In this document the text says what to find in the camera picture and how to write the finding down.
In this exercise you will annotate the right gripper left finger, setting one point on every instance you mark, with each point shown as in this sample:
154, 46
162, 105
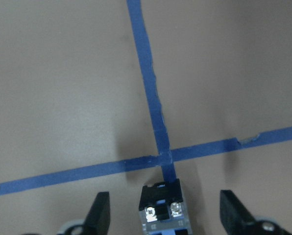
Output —
97, 221

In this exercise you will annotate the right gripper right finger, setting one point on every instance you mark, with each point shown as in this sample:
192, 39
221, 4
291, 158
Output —
235, 217

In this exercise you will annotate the yellow push button switch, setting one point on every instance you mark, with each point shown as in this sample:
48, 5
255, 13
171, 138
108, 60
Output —
162, 210

